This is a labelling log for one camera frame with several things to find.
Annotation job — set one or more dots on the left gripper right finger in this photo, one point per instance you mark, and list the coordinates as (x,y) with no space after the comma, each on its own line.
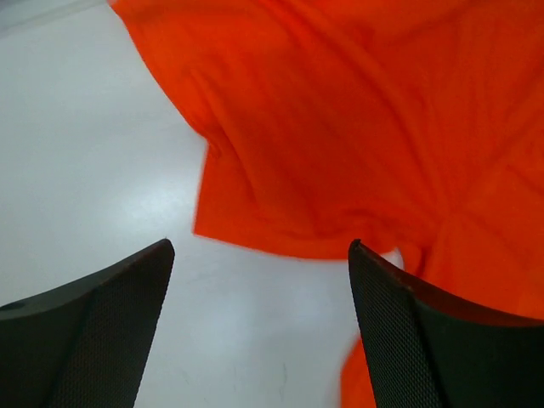
(425,347)

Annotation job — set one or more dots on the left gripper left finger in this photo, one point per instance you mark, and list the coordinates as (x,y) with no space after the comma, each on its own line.
(86,343)

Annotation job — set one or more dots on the orange shorts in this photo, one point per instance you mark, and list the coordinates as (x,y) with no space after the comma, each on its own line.
(408,125)

